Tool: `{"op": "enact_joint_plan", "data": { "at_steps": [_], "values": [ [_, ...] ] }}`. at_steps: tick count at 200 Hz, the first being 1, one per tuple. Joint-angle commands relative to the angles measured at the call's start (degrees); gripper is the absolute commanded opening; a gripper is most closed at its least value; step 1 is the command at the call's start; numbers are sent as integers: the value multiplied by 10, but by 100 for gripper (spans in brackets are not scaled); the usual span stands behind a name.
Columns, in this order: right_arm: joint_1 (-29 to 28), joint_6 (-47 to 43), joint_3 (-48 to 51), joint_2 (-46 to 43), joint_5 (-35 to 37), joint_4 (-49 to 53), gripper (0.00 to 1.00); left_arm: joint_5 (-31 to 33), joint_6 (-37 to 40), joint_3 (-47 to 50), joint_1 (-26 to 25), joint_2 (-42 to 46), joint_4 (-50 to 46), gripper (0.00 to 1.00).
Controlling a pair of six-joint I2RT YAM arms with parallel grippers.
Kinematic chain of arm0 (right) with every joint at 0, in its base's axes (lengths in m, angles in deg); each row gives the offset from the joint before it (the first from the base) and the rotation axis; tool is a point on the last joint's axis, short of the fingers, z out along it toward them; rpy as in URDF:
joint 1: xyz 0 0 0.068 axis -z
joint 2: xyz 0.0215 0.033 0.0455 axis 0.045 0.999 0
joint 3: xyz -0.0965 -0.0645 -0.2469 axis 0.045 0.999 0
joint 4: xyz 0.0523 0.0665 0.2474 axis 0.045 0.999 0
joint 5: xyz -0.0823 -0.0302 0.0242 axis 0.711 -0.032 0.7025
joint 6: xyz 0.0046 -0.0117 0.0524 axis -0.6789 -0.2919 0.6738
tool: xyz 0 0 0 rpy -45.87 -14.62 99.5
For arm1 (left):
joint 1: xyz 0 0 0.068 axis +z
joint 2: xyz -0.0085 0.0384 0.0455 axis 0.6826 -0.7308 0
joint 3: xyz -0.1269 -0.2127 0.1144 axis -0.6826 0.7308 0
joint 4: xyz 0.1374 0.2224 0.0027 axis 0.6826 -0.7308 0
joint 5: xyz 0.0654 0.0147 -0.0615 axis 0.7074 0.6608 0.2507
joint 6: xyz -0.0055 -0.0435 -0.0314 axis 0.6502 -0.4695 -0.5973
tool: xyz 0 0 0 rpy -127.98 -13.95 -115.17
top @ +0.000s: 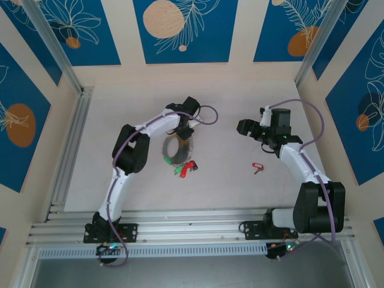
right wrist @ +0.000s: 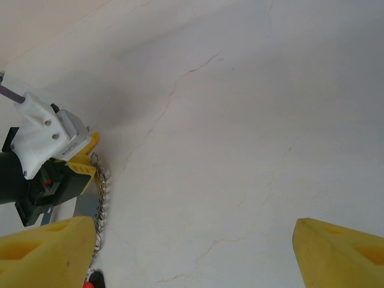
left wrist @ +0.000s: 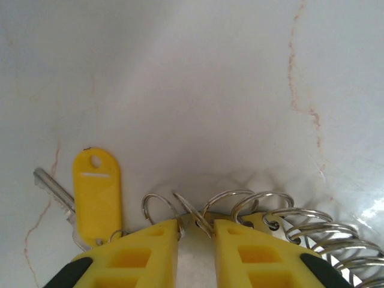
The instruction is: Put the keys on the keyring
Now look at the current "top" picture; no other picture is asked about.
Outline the blue panel with dark circle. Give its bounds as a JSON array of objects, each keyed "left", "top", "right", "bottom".
[{"left": 325, "top": 28, "right": 384, "bottom": 186}]

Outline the blue panel with orange circle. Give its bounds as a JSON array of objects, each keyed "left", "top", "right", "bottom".
[{"left": 253, "top": 0, "right": 340, "bottom": 63}]

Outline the blue panel with orange oval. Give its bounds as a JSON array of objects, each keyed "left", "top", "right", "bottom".
[{"left": 0, "top": 41, "right": 52, "bottom": 193}]

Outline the grey metal sheet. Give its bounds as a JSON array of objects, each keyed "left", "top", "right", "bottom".
[{"left": 29, "top": 243, "right": 355, "bottom": 288}]

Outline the aluminium side table rail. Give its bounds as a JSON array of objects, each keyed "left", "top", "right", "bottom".
[{"left": 44, "top": 86, "right": 95, "bottom": 223}]

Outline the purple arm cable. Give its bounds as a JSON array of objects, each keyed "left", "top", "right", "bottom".
[
  {"left": 97, "top": 104, "right": 219, "bottom": 268},
  {"left": 266, "top": 98, "right": 338, "bottom": 262}
]

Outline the blue floral wall panel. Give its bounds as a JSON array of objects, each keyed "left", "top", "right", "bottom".
[
  {"left": 37, "top": 0, "right": 122, "bottom": 67},
  {"left": 0, "top": 0, "right": 64, "bottom": 87},
  {"left": 311, "top": 0, "right": 384, "bottom": 81}
]

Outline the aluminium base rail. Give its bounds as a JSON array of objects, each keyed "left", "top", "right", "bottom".
[{"left": 25, "top": 208, "right": 356, "bottom": 247}]

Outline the aluminium frame post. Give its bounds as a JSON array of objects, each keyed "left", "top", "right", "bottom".
[
  {"left": 13, "top": 247, "right": 41, "bottom": 288},
  {"left": 340, "top": 239, "right": 371, "bottom": 288},
  {"left": 20, "top": 0, "right": 85, "bottom": 95},
  {"left": 293, "top": 0, "right": 350, "bottom": 88}
]

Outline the controller board with LEDs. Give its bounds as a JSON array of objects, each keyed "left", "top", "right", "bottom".
[
  {"left": 95, "top": 243, "right": 122, "bottom": 265},
  {"left": 265, "top": 241, "right": 301, "bottom": 262}
]

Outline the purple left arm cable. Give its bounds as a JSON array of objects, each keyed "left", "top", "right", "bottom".
[{"left": 97, "top": 104, "right": 219, "bottom": 268}]

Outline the blue panel with peach circle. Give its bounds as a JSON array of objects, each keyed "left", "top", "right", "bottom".
[{"left": 133, "top": 0, "right": 239, "bottom": 64}]

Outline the metal key holder with rings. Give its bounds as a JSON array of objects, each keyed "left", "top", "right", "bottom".
[{"left": 161, "top": 134, "right": 194, "bottom": 166}]

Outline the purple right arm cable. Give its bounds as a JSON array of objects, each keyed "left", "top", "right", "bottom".
[{"left": 266, "top": 98, "right": 338, "bottom": 262}]

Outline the grey slotted cable duct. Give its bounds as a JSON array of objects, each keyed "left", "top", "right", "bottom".
[{"left": 38, "top": 243, "right": 268, "bottom": 259}]

